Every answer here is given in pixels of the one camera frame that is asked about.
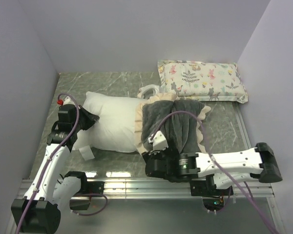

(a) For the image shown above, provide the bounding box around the white pillow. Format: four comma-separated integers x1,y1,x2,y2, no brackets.
72,84,162,161

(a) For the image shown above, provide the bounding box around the grey pillowcase with cream ruffle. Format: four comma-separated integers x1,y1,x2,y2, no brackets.
134,93,211,154

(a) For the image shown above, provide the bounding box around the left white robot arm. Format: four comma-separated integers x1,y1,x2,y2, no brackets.
11,104,99,234

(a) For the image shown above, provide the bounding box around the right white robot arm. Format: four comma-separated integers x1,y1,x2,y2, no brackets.
142,142,283,197

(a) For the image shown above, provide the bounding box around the animal print pillow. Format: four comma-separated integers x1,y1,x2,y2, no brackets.
157,60,248,104

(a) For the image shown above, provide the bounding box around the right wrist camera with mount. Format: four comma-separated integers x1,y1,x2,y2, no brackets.
148,131,168,151

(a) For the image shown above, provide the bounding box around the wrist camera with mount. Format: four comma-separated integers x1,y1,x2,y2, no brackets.
57,97,76,107
148,131,168,151

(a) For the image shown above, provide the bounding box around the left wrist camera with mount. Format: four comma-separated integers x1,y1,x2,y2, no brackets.
57,97,76,107

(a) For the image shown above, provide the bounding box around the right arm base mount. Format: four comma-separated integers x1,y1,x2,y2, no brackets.
190,180,233,215

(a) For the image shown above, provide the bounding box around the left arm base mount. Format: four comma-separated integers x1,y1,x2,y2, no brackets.
69,181,105,211

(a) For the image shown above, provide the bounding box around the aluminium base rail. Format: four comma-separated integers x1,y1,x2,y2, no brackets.
6,103,274,234

